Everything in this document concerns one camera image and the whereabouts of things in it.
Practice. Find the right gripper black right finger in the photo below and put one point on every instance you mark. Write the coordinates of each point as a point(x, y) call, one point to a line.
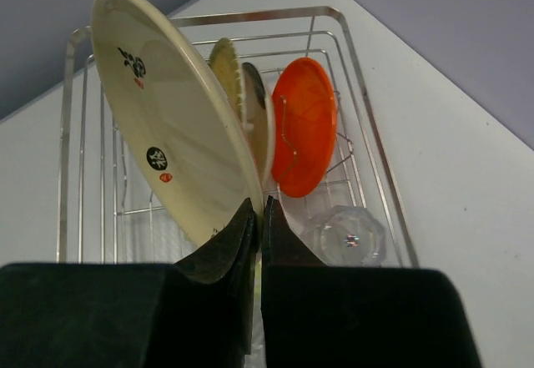
point(293, 277)

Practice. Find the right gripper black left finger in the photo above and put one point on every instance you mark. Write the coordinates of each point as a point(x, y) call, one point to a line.
point(218, 299)

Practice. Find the beige patterned plate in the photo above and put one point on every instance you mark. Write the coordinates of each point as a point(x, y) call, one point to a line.
point(174, 116)

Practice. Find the beige plate green spot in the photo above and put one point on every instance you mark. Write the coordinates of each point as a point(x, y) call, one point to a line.
point(260, 121)

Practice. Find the orange plastic plate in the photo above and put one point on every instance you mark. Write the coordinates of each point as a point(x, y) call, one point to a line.
point(306, 126)

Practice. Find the woven bamboo tray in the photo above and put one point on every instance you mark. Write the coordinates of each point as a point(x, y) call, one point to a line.
point(224, 63)

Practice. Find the wire dish rack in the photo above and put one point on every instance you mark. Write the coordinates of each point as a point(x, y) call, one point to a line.
point(106, 211)

